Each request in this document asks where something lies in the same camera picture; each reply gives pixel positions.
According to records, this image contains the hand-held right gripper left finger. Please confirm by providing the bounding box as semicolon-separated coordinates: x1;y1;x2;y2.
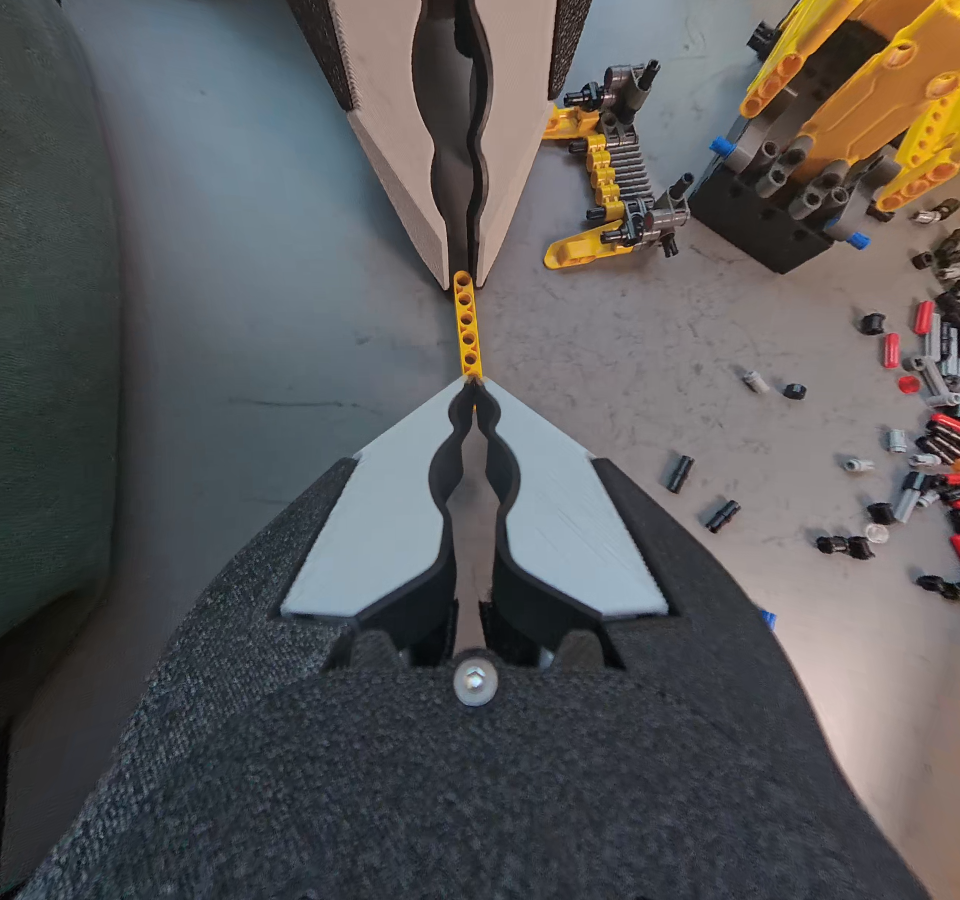
281;376;474;654

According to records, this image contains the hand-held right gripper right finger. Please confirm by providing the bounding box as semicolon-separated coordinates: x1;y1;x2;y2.
476;377;670;652

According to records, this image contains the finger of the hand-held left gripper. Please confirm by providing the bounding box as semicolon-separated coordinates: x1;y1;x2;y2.
466;0;564;290
315;0;456;292

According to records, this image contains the yellow lego blade with connector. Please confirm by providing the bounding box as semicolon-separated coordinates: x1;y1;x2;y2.
542;58;661;142

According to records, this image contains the grey grille yellow lego assembly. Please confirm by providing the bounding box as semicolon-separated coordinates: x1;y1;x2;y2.
543;131;695;271

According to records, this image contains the yellow lego beam with holes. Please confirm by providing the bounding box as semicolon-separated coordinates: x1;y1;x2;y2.
452;270;486;384

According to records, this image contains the yellow black lego robot model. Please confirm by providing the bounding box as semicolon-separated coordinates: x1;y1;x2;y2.
688;0;960;276

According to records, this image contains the pile of small lego pins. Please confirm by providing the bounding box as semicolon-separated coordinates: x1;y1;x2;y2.
738;206;960;605

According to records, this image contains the person's green sweater torso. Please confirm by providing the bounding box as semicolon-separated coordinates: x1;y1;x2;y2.
0;0;125;721

